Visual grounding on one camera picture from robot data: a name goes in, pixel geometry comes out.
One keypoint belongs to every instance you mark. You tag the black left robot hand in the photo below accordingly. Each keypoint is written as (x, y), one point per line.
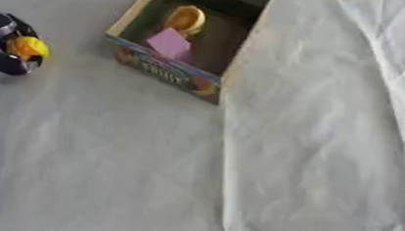
(8, 61)

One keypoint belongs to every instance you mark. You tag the yellow toy fruit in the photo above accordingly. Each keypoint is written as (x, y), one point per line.
(29, 47)

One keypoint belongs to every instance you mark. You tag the tan cardboard box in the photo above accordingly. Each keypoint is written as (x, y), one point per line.
(157, 65)

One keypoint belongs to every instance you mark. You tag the pink cube block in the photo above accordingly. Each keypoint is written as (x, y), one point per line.
(169, 43)

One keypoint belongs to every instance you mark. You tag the orange toy fruit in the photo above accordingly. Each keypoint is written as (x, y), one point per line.
(185, 19)

